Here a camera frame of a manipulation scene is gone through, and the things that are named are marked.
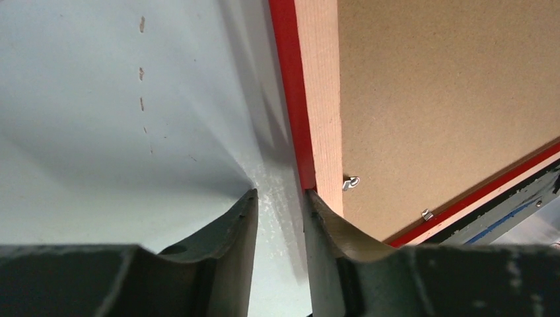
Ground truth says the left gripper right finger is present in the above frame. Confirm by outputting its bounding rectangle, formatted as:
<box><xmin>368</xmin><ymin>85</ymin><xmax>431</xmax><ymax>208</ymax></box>
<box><xmin>302</xmin><ymin>190</ymin><xmax>559</xmax><ymax>316</ymax></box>

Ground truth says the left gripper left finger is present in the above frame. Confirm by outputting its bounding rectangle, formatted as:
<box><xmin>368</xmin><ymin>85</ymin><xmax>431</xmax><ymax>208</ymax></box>
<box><xmin>1</xmin><ymin>189</ymin><xmax>258</xmax><ymax>316</ymax></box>

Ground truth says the brown cardboard backing board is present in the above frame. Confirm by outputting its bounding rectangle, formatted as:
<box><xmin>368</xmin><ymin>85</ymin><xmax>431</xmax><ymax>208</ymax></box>
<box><xmin>338</xmin><ymin>1</ymin><xmax>559</xmax><ymax>241</ymax></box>

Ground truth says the orange wooden picture frame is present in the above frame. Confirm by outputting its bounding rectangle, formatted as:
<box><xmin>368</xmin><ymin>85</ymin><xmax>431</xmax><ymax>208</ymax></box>
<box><xmin>269</xmin><ymin>1</ymin><xmax>559</xmax><ymax>247</ymax></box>

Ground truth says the small metal turn clip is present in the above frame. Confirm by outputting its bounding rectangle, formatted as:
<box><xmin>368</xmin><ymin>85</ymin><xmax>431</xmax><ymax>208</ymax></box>
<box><xmin>342</xmin><ymin>176</ymin><xmax>361</xmax><ymax>192</ymax></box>

